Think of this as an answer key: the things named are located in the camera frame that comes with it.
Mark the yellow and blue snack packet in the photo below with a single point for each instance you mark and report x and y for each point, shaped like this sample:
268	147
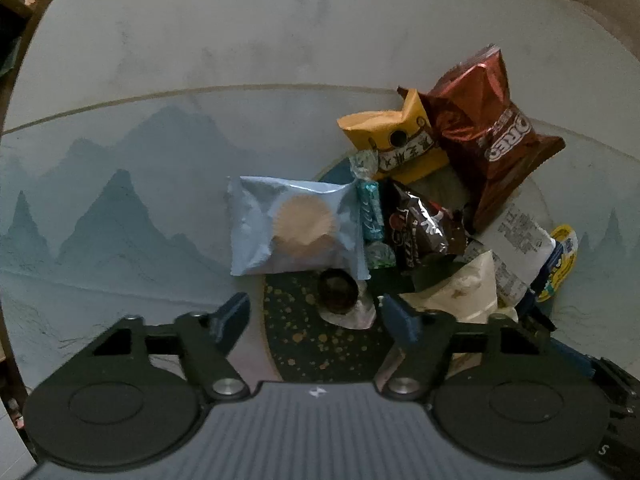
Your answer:
562	260

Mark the cream snack packet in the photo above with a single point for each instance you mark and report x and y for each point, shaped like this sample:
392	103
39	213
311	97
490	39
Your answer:
470	285

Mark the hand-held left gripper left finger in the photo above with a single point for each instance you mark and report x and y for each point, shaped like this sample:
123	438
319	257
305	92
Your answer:
234	312

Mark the mountain print table mat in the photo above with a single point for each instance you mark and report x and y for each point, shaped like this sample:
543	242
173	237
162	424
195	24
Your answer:
125	185

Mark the clear chocolate ball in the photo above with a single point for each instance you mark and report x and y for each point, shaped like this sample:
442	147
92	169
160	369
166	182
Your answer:
337	290

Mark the dark brown chocolate packet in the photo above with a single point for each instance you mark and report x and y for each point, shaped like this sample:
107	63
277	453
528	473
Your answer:
420	225

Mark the red-brown cookie bag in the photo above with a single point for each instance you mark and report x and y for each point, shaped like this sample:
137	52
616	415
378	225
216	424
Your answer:
465	120

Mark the white labelled snack packet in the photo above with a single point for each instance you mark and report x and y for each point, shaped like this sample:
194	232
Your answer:
515	240

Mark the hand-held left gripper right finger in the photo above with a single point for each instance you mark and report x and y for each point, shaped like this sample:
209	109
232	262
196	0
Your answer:
397	317

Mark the blue cupcake packet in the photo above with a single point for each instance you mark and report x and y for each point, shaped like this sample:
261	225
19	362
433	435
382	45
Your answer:
250	225

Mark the teal wrapped candy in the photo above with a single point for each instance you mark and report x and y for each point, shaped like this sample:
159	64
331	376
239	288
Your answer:
370	210

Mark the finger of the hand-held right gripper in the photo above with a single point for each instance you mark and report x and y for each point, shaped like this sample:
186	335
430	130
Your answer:
572	357

